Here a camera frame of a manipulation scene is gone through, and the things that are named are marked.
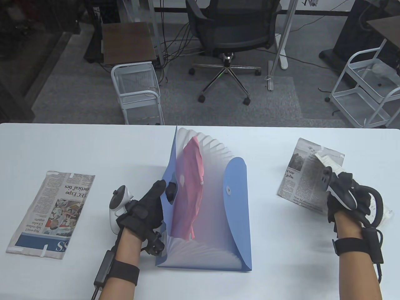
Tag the dark pedestal base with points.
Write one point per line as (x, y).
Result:
(350, 37)

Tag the person's right forearm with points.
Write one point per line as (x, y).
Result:
(359, 278)

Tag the colour photo newspaper material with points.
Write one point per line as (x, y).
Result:
(53, 212)

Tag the black metal stand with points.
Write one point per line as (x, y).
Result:
(93, 31)

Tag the white black hand controller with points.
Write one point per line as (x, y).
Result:
(340, 190)
(118, 200)

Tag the white black right hand controller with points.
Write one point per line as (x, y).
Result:
(340, 190)

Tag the brown wooden side table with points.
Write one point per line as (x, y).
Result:
(128, 40)

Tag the grey photo newspaper material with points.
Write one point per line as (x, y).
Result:
(306, 181)

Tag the person's right hand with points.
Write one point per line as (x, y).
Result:
(362, 203)

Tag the white floor rail strip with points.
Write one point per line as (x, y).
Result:
(270, 76)

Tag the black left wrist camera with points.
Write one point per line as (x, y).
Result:
(154, 243)

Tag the white desk leg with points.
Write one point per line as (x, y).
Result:
(286, 37)

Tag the person's left hand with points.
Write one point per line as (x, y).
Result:
(147, 212)

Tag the black mesh office chair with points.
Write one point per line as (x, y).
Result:
(234, 31)

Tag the clear plastic bag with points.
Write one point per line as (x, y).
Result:
(382, 70)

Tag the brown desk corner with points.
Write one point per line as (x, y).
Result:
(386, 26)

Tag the person's left forearm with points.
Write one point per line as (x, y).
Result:
(125, 250)

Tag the pink paper envelope material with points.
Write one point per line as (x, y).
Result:
(187, 187)

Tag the white printed chart sheet material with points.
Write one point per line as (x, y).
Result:
(328, 159)

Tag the white black left hand controller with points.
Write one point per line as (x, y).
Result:
(118, 200)

